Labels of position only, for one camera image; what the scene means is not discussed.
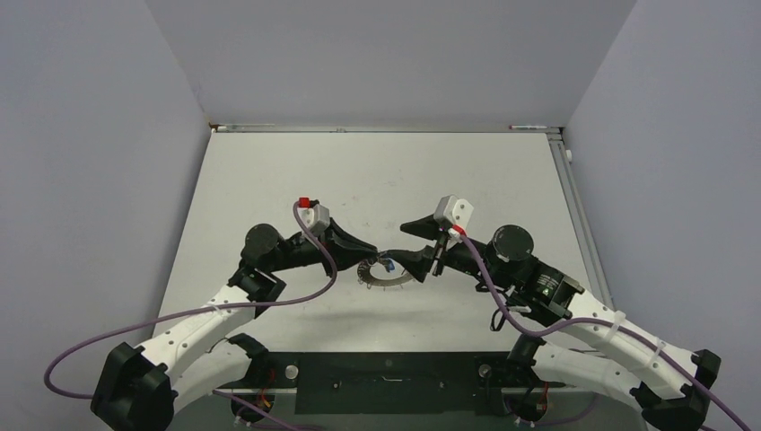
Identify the marker pen at wall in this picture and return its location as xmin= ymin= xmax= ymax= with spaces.
xmin=509 ymin=125 xmax=550 ymax=131

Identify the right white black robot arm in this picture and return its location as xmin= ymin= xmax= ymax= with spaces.
xmin=387 ymin=216 xmax=721 ymax=430

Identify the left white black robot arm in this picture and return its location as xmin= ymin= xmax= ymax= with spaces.
xmin=90 ymin=219 xmax=378 ymax=430

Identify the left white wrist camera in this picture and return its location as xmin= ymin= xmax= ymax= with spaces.
xmin=297 ymin=204 xmax=331 ymax=237

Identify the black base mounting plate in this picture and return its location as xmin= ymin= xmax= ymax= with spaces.
xmin=228 ymin=352 xmax=545 ymax=416

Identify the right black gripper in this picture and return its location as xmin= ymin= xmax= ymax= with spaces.
xmin=388 ymin=214 xmax=513 ymax=288

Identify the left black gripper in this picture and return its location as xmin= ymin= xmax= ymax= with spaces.
xmin=268 ymin=218 xmax=377 ymax=277

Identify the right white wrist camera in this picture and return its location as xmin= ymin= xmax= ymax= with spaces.
xmin=433 ymin=195 xmax=474 ymax=231

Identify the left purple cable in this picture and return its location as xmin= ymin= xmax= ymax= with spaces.
xmin=43 ymin=197 xmax=339 ymax=431

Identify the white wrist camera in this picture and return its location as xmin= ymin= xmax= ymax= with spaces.
xmin=297 ymin=204 xmax=331 ymax=237
xmin=433 ymin=195 xmax=474 ymax=231

